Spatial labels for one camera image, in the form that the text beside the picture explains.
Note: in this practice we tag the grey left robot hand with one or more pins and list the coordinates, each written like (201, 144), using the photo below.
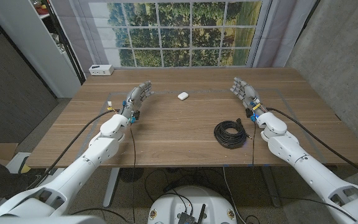
(135, 98)

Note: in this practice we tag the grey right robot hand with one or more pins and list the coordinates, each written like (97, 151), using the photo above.
(249, 95)

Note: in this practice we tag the white AirPods case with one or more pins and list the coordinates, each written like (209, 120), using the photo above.
(183, 96)

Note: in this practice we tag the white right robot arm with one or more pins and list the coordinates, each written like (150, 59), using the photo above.
(291, 149)

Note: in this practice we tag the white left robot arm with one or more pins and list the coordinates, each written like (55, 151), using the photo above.
(101, 149)

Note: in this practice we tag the white power strip box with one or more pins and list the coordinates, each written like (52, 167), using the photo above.
(101, 70)

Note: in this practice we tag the printed window backdrop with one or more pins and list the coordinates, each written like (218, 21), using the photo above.
(176, 31)

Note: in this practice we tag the white table leg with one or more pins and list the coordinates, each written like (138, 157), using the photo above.
(110, 189)

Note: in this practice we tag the grey table leg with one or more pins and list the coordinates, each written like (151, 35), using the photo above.
(272, 189)

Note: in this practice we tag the white shelf cabinet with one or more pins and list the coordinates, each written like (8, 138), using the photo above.
(39, 46)

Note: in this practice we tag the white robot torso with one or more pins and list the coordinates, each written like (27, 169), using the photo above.
(172, 202)

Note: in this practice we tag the black module with antenna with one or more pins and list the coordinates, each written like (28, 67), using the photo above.
(186, 217)

